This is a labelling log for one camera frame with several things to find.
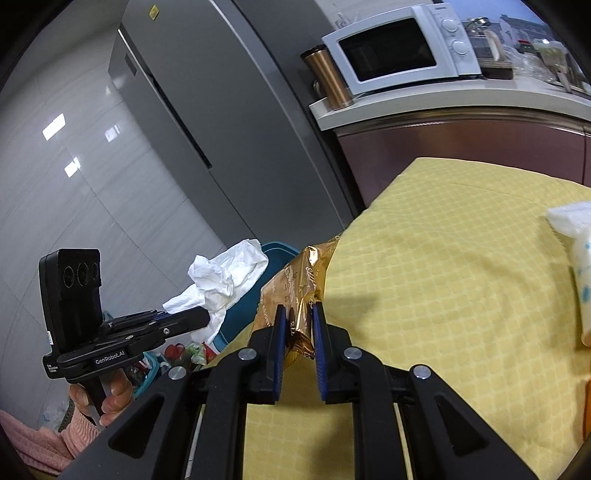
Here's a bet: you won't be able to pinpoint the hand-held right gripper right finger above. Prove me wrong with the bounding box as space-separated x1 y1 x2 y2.
311 301 539 480

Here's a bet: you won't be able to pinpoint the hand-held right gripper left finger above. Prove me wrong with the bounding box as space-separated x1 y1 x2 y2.
58 305 289 480

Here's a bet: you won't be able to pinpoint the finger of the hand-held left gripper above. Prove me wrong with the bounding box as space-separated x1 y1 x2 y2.
99 322 172 345
109 308 211 329

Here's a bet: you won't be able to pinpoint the teal bin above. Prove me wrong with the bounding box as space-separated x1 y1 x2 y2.
215 240 301 354

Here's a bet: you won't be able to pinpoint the white tissue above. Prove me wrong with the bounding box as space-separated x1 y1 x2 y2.
163 239 269 344

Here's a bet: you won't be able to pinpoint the gold foil wrapper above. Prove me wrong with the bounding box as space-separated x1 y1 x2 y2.
253 231 343 370

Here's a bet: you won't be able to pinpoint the white paper cup blue dots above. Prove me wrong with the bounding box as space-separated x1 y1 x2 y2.
567 235 591 348

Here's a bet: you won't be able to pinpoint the white foam net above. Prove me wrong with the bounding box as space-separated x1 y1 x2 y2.
546 200 591 243

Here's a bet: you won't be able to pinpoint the person's left forearm pink sleeve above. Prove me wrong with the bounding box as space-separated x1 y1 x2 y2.
0 408 102 476

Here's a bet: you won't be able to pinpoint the person's left hand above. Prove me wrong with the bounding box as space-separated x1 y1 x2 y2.
69 369 134 428

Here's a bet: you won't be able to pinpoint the colourful printed bag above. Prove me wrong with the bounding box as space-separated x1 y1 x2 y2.
134 340 220 384

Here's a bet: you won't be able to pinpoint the maroon base cabinet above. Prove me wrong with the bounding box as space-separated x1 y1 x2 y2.
335 113 591 217

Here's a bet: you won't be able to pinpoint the grey refrigerator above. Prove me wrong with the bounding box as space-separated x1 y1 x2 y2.
108 0 365 232

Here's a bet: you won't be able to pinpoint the copper travel tumbler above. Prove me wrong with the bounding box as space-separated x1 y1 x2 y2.
300 45 355 110

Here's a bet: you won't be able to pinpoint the white kitchen countertop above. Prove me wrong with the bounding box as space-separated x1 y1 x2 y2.
308 74 591 136

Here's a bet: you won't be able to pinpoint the white microwave oven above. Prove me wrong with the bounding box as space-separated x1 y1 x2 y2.
322 4 482 97

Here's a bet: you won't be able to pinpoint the clear plastic bag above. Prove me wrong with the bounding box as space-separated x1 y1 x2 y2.
512 44 559 84

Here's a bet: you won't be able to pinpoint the plastic covered food container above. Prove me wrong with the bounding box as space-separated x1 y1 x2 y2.
538 39 578 75

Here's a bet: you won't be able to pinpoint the dark framed window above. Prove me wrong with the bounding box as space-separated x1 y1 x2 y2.
443 0 559 47

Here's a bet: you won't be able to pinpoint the glass kettle white handle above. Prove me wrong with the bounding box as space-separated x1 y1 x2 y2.
464 16 502 61

